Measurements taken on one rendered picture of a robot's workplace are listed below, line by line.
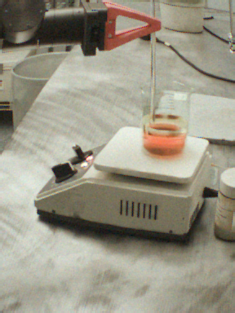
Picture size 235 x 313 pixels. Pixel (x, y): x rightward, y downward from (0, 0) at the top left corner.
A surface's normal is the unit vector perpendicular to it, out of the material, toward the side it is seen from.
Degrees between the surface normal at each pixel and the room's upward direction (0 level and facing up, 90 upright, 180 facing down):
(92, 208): 90
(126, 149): 0
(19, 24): 60
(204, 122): 0
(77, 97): 0
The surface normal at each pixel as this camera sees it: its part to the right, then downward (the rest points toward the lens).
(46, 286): 0.02, -0.91
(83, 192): -0.31, 0.39
